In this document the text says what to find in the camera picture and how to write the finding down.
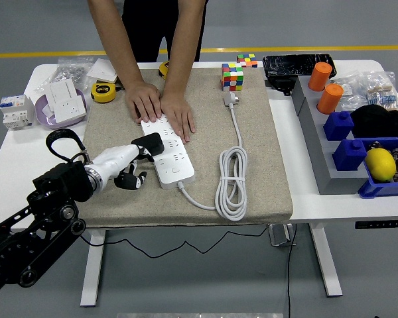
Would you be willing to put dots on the grey stepped stand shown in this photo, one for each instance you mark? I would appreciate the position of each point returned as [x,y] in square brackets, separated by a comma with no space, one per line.
[321,159]

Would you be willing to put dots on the white wall switch panel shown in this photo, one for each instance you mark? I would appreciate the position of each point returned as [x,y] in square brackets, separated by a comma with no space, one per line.
[103,70]

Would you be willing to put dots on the black plastic tray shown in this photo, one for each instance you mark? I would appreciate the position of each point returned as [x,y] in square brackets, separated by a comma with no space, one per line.
[292,64]

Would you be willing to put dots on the silver metal bracket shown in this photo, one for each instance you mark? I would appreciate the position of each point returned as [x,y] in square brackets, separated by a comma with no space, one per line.
[278,235]

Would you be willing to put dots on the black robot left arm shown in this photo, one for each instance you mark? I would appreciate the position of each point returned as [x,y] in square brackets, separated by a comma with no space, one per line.
[20,242]

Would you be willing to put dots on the person's left hand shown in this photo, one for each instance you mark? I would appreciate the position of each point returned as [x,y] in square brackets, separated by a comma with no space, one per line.
[177,114]

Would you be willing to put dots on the clear bag of small parts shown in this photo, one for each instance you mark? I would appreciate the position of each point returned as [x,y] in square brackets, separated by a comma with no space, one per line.
[348,91]

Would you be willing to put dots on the large colourful puzzle cube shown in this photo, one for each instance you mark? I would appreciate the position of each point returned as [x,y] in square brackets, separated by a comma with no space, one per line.
[232,77]

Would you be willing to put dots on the black plug adapter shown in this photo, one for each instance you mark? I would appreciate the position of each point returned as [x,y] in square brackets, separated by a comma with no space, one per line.
[151,143]

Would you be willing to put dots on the black cloth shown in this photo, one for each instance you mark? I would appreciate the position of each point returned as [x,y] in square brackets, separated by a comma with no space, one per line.
[378,121]

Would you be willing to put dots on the small colourful puzzle cube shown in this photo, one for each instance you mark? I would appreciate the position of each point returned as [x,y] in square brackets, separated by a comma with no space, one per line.
[247,60]

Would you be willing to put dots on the blue plastic bin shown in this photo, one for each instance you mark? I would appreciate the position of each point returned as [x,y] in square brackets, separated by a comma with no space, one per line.
[378,189]

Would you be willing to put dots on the white power strip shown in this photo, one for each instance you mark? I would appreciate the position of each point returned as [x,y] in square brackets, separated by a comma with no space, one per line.
[175,165]

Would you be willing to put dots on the black power adapter block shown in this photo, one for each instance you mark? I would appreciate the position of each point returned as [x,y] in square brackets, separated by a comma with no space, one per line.
[280,84]

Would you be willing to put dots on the black table control panel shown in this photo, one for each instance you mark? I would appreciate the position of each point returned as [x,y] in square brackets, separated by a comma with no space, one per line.
[379,224]

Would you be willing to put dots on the grey-brown fabric mat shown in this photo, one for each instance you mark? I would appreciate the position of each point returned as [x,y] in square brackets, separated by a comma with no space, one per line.
[136,208]

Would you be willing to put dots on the blue block with knob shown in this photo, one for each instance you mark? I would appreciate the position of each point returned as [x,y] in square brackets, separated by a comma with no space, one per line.
[338,127]
[348,155]

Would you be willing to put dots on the person's right forearm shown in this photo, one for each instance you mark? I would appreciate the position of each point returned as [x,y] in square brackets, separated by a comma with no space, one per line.
[116,36]

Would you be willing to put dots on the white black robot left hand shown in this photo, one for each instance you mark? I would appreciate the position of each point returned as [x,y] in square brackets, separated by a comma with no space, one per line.
[116,159]

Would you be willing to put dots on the yellow black tape measure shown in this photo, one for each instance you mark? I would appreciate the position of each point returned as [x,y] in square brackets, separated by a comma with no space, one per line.
[164,69]
[103,92]

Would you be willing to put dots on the white switch plate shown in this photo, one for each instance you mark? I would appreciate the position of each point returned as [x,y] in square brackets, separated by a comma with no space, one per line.
[63,91]

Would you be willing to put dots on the person's right hand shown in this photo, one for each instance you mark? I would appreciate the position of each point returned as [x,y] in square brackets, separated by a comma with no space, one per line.
[144,99]

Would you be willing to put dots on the person's torso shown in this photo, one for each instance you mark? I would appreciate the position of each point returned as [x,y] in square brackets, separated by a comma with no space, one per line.
[162,26]

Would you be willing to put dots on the clear bag of resistors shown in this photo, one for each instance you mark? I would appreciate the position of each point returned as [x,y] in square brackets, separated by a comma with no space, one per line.
[383,94]

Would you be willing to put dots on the purple bowl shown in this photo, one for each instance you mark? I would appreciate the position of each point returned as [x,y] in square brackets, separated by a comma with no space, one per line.
[41,116]

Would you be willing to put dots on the yellow lemon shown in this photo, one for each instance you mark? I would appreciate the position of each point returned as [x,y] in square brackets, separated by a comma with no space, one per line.
[380,164]

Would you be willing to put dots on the orange cylinder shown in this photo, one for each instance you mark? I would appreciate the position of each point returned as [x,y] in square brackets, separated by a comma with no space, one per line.
[320,77]
[330,99]

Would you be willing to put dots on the white circuit breaker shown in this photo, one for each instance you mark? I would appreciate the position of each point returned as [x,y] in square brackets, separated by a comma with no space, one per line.
[15,112]

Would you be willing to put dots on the person's left forearm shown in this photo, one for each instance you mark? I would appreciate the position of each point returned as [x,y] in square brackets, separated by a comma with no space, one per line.
[185,39]

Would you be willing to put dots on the white wall socket panel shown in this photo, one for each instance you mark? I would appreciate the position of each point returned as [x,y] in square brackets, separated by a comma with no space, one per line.
[68,107]

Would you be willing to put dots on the white table leg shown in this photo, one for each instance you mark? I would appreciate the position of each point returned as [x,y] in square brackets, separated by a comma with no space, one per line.
[325,261]
[93,265]

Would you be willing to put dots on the clear bag of screws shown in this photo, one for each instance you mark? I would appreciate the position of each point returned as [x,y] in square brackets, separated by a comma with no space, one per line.
[69,69]

